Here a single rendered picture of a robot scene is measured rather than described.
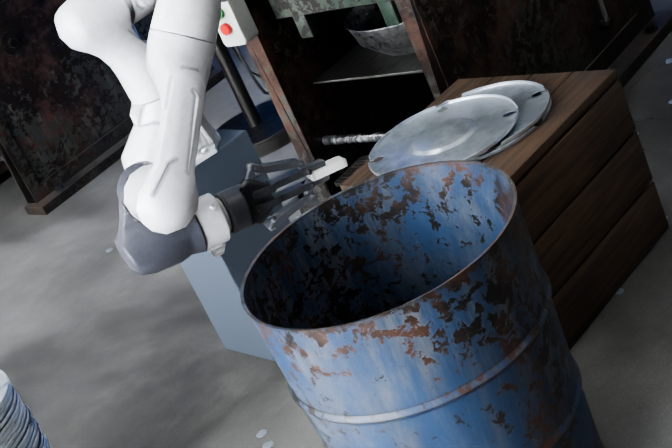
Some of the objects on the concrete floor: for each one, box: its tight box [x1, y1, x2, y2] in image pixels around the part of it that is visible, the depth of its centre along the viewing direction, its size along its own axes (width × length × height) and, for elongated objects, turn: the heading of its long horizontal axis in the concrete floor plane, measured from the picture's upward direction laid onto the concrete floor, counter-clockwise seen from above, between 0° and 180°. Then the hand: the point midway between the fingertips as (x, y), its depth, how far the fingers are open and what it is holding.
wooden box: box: [340, 69, 669, 350], centre depth 238 cm, size 40×38×35 cm
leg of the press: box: [239, 0, 435, 215], centre depth 323 cm, size 92×12×90 cm, turn 2°
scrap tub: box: [240, 160, 603, 448], centre depth 187 cm, size 42×42×48 cm
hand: (326, 168), depth 219 cm, fingers closed
